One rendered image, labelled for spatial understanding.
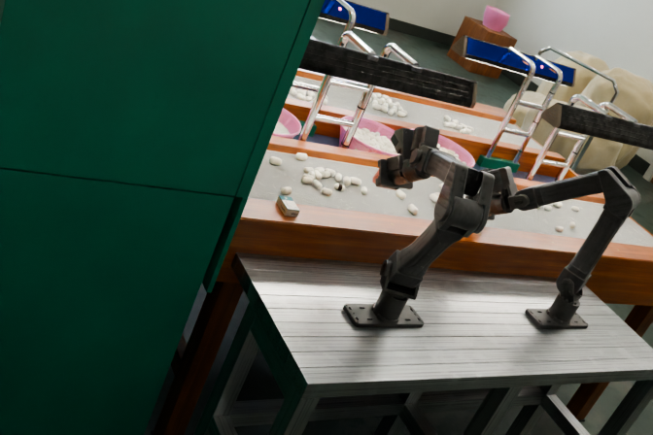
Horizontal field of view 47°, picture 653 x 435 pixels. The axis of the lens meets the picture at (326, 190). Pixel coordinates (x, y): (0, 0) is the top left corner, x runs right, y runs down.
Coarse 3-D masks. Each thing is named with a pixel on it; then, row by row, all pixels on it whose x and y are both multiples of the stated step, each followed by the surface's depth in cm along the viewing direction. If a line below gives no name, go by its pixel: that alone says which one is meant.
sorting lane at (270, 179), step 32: (288, 160) 216; (320, 160) 224; (256, 192) 191; (320, 192) 205; (352, 192) 213; (384, 192) 222; (416, 192) 231; (512, 224) 239; (544, 224) 250; (576, 224) 262
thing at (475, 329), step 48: (288, 288) 171; (336, 288) 179; (432, 288) 197; (480, 288) 208; (528, 288) 219; (288, 336) 156; (336, 336) 163; (384, 336) 170; (432, 336) 177; (480, 336) 186; (528, 336) 195; (576, 336) 205; (624, 336) 216; (336, 384) 149; (384, 384) 156; (432, 384) 163; (480, 384) 172; (528, 384) 181
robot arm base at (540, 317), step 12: (564, 300) 204; (528, 312) 204; (540, 312) 207; (552, 312) 206; (564, 312) 204; (540, 324) 201; (552, 324) 203; (564, 324) 205; (576, 324) 209; (588, 324) 211
